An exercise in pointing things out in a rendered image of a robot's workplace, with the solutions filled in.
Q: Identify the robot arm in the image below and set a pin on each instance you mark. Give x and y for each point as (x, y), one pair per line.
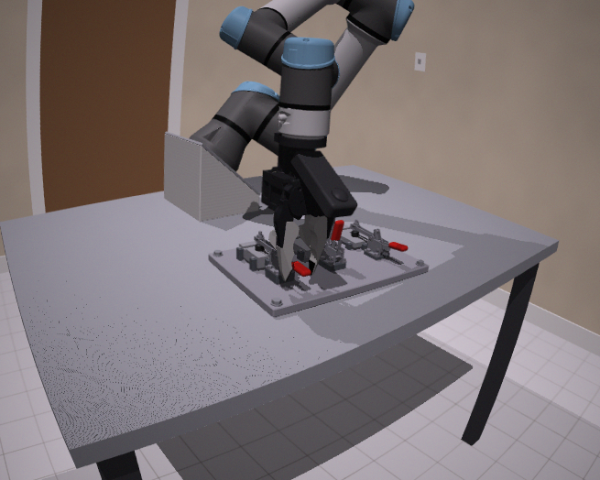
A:
(307, 68)

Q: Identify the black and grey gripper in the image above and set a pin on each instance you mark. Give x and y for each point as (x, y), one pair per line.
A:
(296, 200)

